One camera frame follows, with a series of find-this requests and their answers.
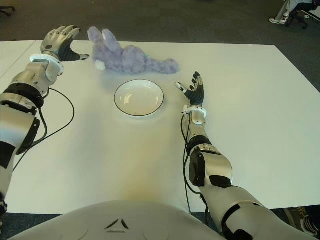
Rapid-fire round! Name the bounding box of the purple plush bunny doll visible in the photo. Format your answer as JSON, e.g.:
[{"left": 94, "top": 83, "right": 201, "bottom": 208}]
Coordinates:
[{"left": 86, "top": 26, "right": 180, "bottom": 75}]

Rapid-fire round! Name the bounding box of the silver robot torso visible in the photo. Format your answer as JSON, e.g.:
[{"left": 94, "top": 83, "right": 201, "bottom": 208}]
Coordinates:
[{"left": 14, "top": 199, "right": 226, "bottom": 240}]

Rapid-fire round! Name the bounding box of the dark patterned sneaker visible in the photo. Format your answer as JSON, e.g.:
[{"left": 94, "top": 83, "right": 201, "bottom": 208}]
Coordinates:
[{"left": 283, "top": 206, "right": 320, "bottom": 238}]

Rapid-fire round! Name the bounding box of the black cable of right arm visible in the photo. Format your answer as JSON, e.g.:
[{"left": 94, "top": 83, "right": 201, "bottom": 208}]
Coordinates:
[{"left": 180, "top": 112, "right": 210, "bottom": 223}]

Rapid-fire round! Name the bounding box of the white plate with black rim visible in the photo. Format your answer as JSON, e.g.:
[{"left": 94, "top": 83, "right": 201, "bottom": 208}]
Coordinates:
[{"left": 113, "top": 79, "right": 165, "bottom": 118}]

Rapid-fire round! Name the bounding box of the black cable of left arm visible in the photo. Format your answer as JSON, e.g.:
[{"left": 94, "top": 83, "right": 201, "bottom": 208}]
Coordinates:
[{"left": 12, "top": 87, "right": 75, "bottom": 173}]

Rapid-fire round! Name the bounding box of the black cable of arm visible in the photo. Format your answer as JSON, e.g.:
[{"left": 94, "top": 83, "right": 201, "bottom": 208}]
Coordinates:
[
  {"left": 180, "top": 112, "right": 210, "bottom": 223},
  {"left": 12, "top": 87, "right": 75, "bottom": 173}
]

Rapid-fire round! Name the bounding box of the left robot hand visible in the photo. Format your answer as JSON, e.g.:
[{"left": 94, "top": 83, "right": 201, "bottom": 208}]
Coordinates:
[{"left": 40, "top": 24, "right": 90, "bottom": 63}]

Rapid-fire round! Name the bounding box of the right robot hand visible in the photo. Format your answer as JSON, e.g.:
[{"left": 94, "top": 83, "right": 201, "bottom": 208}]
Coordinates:
[{"left": 174, "top": 71, "right": 206, "bottom": 107}]

